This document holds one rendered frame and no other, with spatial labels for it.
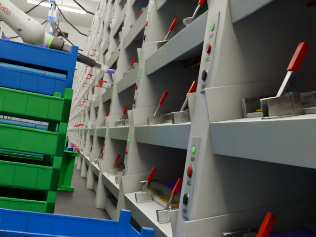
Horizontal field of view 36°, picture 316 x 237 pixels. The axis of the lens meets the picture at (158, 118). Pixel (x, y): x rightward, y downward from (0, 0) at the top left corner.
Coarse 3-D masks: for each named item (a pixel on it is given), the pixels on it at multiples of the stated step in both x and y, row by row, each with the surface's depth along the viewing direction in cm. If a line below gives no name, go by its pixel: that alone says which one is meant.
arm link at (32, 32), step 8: (0, 0) 214; (8, 0) 218; (0, 8) 214; (8, 8) 215; (16, 8) 217; (0, 16) 216; (8, 16) 215; (16, 16) 215; (24, 16) 217; (8, 24) 217; (16, 24) 216; (24, 24) 216; (32, 24) 216; (40, 24) 220; (16, 32) 218; (24, 32) 216; (32, 32) 216; (40, 32) 218; (24, 40) 219; (32, 40) 218; (40, 40) 220
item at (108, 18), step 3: (114, 3) 296; (114, 6) 298; (111, 9) 312; (111, 12) 313; (108, 15) 349; (111, 15) 315; (105, 18) 349; (108, 18) 333; (111, 18) 318; (108, 21) 335; (108, 24) 337
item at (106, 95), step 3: (114, 75) 218; (114, 78) 218; (102, 87) 277; (111, 87) 226; (102, 90) 277; (105, 90) 277; (108, 90) 241; (111, 90) 228; (102, 93) 277; (105, 93) 256; (108, 93) 243; (111, 93) 229; (102, 96) 275; (105, 96) 258; (108, 96) 245; (111, 96) 231; (105, 99) 260; (108, 99) 249
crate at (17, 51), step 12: (0, 48) 139; (12, 48) 140; (24, 48) 141; (36, 48) 142; (48, 48) 144; (72, 48) 146; (0, 60) 145; (12, 60) 141; (24, 60) 141; (36, 60) 142; (48, 60) 144; (60, 60) 145; (72, 60) 146; (60, 72) 153
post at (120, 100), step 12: (144, 0) 212; (132, 12) 211; (132, 48) 210; (120, 60) 209; (132, 60) 210; (120, 96) 209; (132, 96) 210; (120, 108) 209; (132, 108) 210; (108, 132) 207; (108, 144) 207; (120, 144) 208; (108, 156) 207; (120, 156) 208; (96, 192) 214; (108, 192) 207; (96, 204) 206
